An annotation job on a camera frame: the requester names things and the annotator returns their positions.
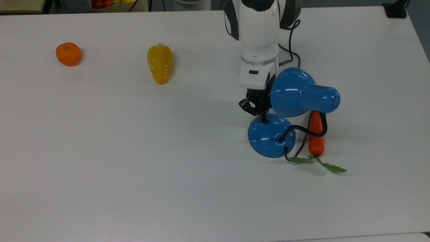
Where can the blue gooseneck desk lamp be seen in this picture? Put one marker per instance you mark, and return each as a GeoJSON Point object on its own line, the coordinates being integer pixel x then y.
{"type": "Point", "coordinates": [295, 94]}

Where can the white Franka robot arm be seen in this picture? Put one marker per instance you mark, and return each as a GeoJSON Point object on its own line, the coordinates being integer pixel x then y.
{"type": "Point", "coordinates": [258, 30]}

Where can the tan wooden board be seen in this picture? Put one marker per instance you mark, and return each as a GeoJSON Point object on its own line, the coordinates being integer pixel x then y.
{"type": "Point", "coordinates": [20, 5]}

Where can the orange toy mandarin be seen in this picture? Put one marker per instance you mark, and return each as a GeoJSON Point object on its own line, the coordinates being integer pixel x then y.
{"type": "Point", "coordinates": [68, 54]}

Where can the yellow toy starfruit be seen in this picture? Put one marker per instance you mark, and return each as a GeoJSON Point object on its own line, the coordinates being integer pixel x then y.
{"type": "Point", "coordinates": [160, 64]}

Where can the box of toy fruit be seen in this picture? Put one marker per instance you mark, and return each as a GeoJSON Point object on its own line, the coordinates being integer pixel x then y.
{"type": "Point", "coordinates": [117, 4]}

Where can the orange toy carrot with leaves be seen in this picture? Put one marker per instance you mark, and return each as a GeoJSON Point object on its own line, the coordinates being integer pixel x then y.
{"type": "Point", "coordinates": [316, 141]}

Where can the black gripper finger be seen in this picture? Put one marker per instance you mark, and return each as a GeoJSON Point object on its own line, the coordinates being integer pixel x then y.
{"type": "Point", "coordinates": [249, 107]}
{"type": "Point", "coordinates": [265, 114]}

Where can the black clamp camera stand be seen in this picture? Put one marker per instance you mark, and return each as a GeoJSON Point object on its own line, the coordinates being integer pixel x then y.
{"type": "Point", "coordinates": [395, 9]}

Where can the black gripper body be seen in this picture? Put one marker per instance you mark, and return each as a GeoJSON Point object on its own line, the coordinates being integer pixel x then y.
{"type": "Point", "coordinates": [258, 97]}

